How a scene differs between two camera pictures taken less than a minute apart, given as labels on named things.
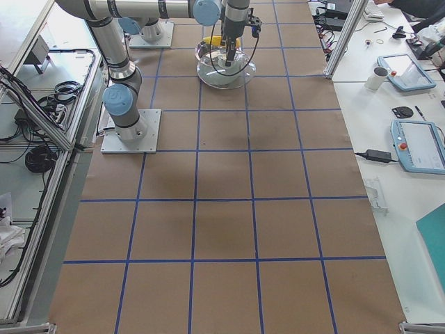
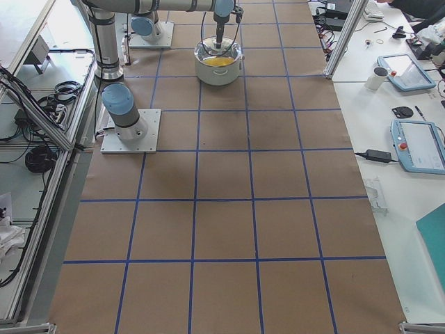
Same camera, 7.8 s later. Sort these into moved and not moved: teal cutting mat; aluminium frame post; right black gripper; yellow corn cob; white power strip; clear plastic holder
Moved: right black gripper; yellow corn cob
Not moved: aluminium frame post; clear plastic holder; teal cutting mat; white power strip
